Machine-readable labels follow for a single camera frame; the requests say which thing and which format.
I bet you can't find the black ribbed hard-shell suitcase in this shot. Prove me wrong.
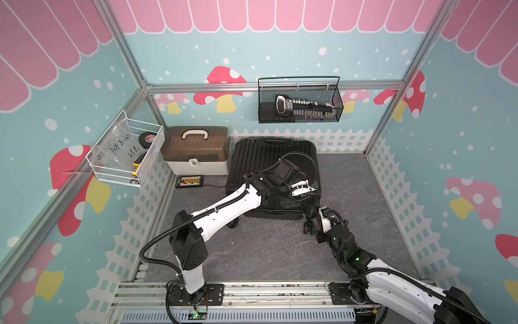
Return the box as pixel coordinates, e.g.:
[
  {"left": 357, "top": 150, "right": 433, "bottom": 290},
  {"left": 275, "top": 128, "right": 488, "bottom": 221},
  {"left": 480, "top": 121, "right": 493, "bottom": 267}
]
[{"left": 225, "top": 138, "right": 322, "bottom": 235}]

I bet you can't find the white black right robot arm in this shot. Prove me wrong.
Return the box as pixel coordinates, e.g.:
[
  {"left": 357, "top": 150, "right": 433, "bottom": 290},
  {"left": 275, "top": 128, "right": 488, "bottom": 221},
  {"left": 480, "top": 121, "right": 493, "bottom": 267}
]
[{"left": 304, "top": 207, "right": 487, "bottom": 323}]

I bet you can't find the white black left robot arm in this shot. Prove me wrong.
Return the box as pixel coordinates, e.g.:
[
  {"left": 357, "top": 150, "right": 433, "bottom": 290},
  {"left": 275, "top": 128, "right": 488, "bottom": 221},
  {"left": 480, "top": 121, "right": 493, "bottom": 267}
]
[{"left": 139, "top": 151, "right": 318, "bottom": 296}]

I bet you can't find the socket wrench set in basket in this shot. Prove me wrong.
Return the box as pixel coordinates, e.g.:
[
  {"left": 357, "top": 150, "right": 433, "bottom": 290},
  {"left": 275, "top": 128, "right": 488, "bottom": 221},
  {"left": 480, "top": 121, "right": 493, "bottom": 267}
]
[{"left": 275, "top": 94, "right": 337, "bottom": 120}]

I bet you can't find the brown lidded white toolbox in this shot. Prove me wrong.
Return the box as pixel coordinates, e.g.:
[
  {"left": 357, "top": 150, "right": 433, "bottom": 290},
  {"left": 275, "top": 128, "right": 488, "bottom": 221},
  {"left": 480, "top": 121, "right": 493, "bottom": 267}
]
[{"left": 161, "top": 126, "right": 231, "bottom": 176}]

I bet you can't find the black box with orange parts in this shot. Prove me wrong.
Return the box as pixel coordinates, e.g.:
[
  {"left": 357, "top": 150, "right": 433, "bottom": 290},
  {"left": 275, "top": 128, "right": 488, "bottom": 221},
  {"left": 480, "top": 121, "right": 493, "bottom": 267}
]
[{"left": 175, "top": 175, "right": 205, "bottom": 189}]

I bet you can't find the black tape roll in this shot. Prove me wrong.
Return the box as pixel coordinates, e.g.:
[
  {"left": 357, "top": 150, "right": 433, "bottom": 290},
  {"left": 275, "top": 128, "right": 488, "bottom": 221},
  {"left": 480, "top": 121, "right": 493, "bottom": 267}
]
[{"left": 138, "top": 132, "right": 157, "bottom": 149}]

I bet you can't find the yellow black tool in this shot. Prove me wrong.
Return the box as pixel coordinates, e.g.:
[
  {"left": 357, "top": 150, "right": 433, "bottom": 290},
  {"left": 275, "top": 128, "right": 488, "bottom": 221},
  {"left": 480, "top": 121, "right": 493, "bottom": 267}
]
[{"left": 132, "top": 154, "right": 145, "bottom": 176}]

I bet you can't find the plastic bag with writing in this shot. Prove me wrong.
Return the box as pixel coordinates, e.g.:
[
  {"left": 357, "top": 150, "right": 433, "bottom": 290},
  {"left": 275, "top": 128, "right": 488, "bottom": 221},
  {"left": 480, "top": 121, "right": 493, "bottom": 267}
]
[{"left": 98, "top": 120, "right": 143, "bottom": 171}]

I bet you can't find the black wire mesh wall basket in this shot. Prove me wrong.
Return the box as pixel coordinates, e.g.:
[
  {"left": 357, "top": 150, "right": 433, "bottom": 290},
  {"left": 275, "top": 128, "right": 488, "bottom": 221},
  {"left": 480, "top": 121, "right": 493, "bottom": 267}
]
[{"left": 257, "top": 76, "right": 343, "bottom": 124}]

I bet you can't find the clear wire wall basket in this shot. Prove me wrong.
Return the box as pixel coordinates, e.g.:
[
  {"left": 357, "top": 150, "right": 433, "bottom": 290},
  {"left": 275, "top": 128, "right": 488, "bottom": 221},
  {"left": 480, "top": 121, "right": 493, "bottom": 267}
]
[{"left": 86, "top": 111, "right": 165, "bottom": 187}]

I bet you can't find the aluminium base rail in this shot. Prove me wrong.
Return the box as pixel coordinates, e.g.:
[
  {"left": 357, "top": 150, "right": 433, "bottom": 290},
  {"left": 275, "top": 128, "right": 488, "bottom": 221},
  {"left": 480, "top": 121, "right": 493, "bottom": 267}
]
[{"left": 108, "top": 280, "right": 446, "bottom": 324}]

